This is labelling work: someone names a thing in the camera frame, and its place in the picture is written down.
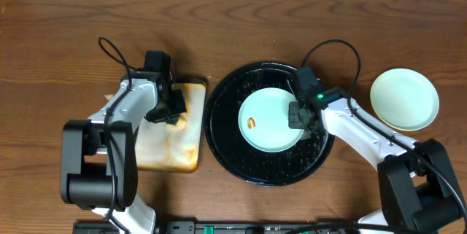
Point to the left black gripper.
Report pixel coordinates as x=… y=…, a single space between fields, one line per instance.
x=172 y=110

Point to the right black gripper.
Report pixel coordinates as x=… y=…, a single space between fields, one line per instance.
x=296 y=115

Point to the green yellow sponge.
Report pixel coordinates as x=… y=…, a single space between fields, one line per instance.
x=175 y=121

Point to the light blue plate front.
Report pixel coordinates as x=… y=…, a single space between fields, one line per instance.
x=264 y=121

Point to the light blue plate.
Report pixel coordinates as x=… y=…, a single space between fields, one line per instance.
x=264 y=121
x=403 y=91

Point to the yellow plate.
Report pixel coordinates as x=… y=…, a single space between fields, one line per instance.
x=407 y=122

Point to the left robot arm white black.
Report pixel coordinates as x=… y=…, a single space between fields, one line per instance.
x=98 y=156

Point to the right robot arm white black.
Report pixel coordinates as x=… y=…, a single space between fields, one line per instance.
x=418 y=188

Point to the rectangular soapy water tray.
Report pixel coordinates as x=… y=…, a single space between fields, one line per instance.
x=174 y=147

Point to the round black serving tray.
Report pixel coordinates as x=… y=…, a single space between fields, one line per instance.
x=232 y=150

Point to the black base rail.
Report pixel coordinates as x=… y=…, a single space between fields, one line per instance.
x=187 y=227

